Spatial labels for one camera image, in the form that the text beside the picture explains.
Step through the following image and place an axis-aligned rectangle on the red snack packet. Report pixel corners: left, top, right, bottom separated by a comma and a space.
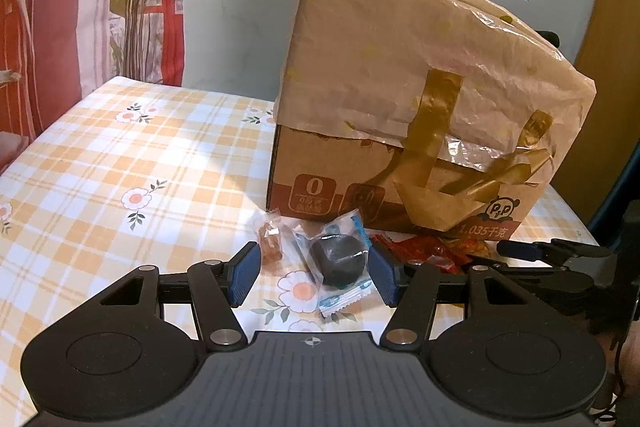
371, 231, 493, 275

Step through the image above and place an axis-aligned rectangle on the brown snack in clear wrapper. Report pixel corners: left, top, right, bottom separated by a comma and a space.
254, 218, 287, 277

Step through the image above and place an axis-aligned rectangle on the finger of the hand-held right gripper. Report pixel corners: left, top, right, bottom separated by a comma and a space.
472, 259, 598, 308
496, 238, 615, 266

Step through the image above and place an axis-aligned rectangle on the dark round cookie packet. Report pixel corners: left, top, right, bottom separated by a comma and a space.
292, 211, 376, 319

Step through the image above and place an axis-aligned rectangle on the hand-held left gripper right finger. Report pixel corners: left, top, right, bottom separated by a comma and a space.
368, 241, 531, 350

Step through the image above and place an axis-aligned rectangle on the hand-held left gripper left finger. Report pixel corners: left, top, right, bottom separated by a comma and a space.
97, 241, 263, 350

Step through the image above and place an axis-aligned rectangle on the pink printed curtain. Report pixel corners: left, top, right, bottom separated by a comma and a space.
0, 0, 193, 168

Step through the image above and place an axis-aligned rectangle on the taped cardboard box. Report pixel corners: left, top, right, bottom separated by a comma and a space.
265, 0, 598, 240

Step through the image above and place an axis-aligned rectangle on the orange plaid floral tablecloth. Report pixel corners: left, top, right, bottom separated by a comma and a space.
0, 76, 598, 408

